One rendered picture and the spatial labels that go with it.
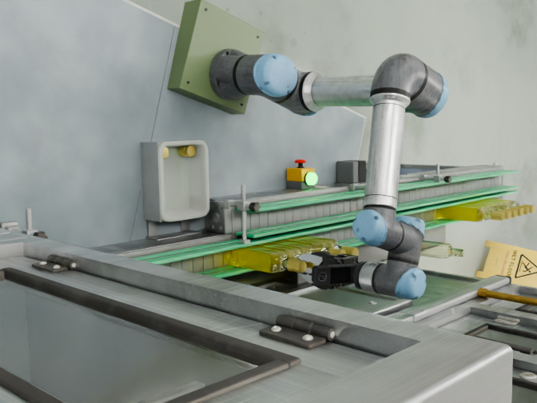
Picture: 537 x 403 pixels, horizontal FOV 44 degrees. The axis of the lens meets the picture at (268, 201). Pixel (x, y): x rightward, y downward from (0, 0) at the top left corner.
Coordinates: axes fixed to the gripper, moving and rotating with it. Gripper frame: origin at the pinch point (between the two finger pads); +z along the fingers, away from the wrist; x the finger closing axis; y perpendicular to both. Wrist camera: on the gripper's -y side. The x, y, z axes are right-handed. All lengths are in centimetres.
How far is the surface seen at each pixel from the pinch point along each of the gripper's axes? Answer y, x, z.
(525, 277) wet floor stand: 331, -78, 82
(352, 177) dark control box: 65, 17, 32
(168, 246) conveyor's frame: -23.1, 5.6, 27.5
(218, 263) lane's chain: -5.3, -2.1, 27.4
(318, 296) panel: 15.6, -12.7, 7.2
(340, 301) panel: 15.5, -12.7, -1.0
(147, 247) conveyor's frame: -29.4, 6.3, 28.2
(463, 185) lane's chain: 139, 8, 28
